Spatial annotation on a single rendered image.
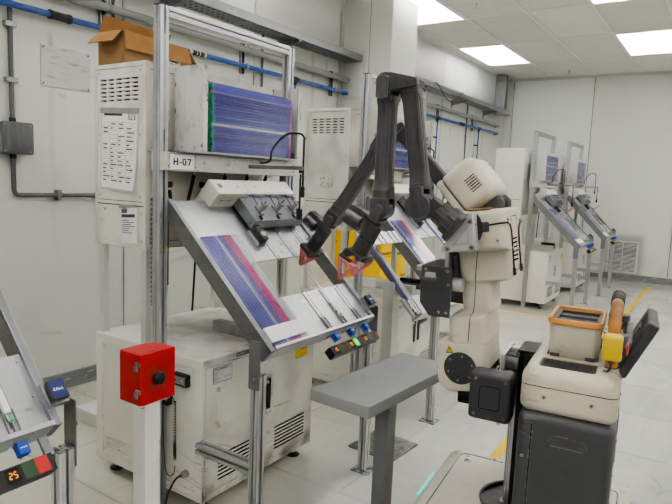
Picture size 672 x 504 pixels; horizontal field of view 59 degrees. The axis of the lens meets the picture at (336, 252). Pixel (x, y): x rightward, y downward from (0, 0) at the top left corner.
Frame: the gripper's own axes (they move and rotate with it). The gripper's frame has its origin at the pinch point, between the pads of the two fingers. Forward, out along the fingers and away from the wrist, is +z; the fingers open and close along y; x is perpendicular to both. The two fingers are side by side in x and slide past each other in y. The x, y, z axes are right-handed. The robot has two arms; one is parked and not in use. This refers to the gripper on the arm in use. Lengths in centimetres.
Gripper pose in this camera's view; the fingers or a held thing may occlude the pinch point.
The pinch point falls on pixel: (301, 263)
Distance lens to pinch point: 251.3
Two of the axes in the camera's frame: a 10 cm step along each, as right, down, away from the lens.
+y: -5.6, 0.8, -8.3
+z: -5.3, 7.3, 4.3
